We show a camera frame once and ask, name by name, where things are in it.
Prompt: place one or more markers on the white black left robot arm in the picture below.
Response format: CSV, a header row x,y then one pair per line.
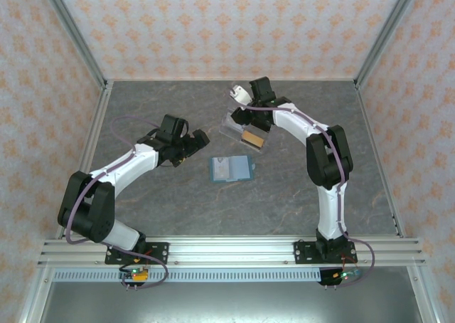
x,y
121,166

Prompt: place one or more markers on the grey metal panel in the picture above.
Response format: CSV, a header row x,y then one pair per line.
x,y
227,305

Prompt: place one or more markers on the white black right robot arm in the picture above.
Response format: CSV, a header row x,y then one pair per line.
x,y
334,209

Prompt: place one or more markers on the aluminium table side rail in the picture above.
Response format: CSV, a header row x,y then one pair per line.
x,y
93,138
373,138

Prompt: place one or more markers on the small controller board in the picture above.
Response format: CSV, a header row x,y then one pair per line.
x,y
134,274
343,275

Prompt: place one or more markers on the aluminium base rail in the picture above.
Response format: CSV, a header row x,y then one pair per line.
x,y
231,253

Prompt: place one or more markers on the orange card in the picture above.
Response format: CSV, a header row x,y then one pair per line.
x,y
253,137

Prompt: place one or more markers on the blue card holder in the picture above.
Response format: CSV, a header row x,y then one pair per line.
x,y
241,168

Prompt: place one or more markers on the aluminium frame post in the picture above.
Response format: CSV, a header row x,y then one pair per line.
x,y
387,35
74,35

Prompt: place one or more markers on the clear acrylic box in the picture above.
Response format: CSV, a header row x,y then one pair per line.
x,y
231,131

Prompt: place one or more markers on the silver thin plastic card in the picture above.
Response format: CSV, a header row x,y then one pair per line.
x,y
222,169

